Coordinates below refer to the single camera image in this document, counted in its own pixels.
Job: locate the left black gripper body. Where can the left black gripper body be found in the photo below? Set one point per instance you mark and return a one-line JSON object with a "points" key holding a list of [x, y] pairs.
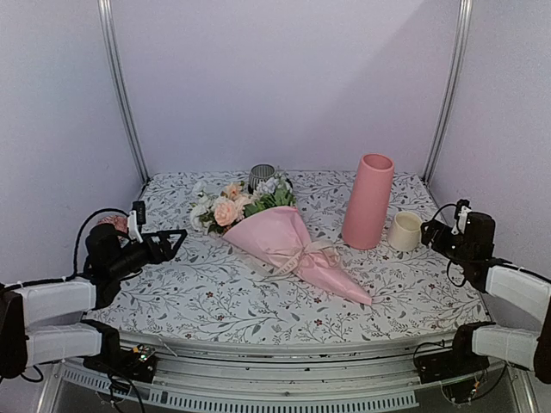
{"points": [[123, 267]]}

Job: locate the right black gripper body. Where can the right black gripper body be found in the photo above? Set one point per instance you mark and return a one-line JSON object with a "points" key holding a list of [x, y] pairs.
{"points": [[460, 255]]}

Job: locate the pink flower bouquet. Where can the pink flower bouquet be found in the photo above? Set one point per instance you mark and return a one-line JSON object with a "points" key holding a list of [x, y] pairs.
{"points": [[268, 219]]}

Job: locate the cream printed ribbon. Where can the cream printed ribbon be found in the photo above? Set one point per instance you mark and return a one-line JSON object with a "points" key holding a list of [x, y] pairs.
{"points": [[293, 259]]}

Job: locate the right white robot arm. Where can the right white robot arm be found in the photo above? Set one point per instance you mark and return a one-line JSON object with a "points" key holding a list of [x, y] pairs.
{"points": [[519, 333]]}

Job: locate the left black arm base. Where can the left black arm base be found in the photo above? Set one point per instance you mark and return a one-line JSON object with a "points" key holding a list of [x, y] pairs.
{"points": [[138, 363]]}

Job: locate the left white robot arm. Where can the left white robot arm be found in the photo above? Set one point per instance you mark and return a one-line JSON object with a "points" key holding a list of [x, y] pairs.
{"points": [[26, 339]]}

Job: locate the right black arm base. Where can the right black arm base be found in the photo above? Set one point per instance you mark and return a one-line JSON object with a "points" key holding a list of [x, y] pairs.
{"points": [[435, 363]]}

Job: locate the tall pink vase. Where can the tall pink vase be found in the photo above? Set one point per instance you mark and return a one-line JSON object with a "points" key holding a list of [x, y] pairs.
{"points": [[367, 207]]}

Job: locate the pink patterned ball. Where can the pink patterned ball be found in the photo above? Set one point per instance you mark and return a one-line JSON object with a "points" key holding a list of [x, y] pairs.
{"points": [[117, 221]]}

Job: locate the cream ceramic mug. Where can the cream ceramic mug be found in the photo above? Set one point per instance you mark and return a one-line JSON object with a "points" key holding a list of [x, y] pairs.
{"points": [[405, 231]]}

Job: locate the striped grey ceramic cup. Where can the striped grey ceramic cup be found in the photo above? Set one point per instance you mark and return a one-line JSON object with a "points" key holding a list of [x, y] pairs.
{"points": [[259, 173]]}

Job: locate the floral patterned table mat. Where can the floral patterned table mat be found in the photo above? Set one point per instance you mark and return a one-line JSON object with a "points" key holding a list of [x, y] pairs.
{"points": [[213, 291]]}

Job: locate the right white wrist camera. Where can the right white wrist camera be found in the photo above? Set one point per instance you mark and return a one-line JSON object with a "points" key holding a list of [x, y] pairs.
{"points": [[462, 210]]}

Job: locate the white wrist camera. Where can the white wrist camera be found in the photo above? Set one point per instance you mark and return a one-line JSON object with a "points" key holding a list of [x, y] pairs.
{"points": [[462, 210], [136, 219]]}

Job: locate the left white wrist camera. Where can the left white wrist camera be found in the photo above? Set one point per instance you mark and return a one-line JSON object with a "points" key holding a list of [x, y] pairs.
{"points": [[136, 219]]}

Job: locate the right aluminium frame post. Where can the right aluminium frame post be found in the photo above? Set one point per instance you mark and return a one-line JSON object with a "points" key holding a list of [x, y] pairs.
{"points": [[457, 58]]}

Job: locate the aluminium frame post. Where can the aluminium frame post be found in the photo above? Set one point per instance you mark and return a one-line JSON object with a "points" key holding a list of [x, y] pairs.
{"points": [[107, 22], [457, 58]]}

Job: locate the left aluminium frame post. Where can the left aluminium frame post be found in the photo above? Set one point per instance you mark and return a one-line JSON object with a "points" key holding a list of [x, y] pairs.
{"points": [[107, 22]]}

